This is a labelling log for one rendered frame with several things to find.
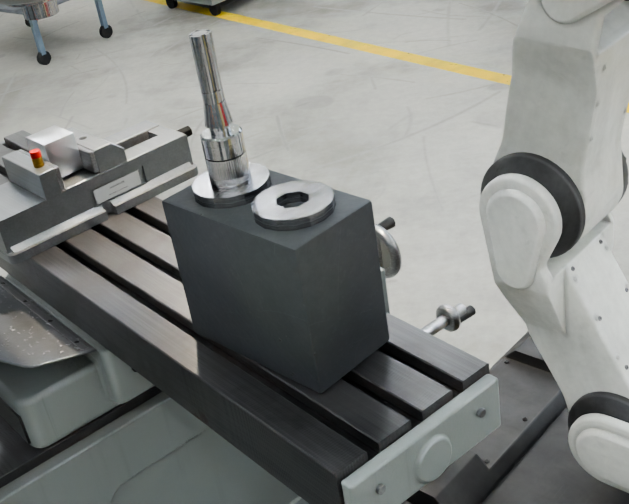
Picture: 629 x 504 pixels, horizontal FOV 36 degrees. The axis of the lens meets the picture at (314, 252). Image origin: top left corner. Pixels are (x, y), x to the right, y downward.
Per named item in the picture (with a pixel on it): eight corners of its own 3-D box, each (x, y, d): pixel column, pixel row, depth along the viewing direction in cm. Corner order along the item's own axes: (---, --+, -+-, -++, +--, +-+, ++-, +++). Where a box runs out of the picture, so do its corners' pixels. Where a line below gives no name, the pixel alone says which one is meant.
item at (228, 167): (257, 180, 107) (249, 139, 105) (218, 193, 106) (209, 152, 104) (242, 166, 111) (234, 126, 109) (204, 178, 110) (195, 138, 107)
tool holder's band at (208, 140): (249, 139, 105) (247, 131, 104) (209, 152, 104) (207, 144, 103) (234, 126, 109) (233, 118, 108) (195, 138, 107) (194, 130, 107)
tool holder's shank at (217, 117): (238, 131, 105) (219, 32, 99) (211, 139, 104) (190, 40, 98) (229, 122, 107) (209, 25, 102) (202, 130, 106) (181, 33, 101)
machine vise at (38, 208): (152, 153, 170) (137, 95, 164) (201, 173, 159) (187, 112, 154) (-30, 237, 151) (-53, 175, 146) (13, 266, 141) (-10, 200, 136)
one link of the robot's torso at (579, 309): (729, 421, 135) (624, 109, 123) (668, 509, 123) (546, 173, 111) (630, 414, 147) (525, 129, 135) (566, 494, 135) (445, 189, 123)
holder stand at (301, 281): (263, 286, 126) (234, 148, 116) (391, 340, 112) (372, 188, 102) (193, 332, 119) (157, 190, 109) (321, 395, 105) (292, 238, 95)
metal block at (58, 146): (65, 159, 153) (54, 124, 150) (84, 167, 149) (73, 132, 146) (36, 171, 151) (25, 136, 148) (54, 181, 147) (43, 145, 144)
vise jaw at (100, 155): (87, 144, 159) (81, 122, 157) (128, 161, 151) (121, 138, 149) (56, 158, 156) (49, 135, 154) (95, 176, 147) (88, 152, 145)
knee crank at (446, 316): (461, 309, 193) (459, 284, 190) (484, 319, 189) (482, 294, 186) (383, 361, 182) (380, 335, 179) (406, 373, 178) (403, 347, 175)
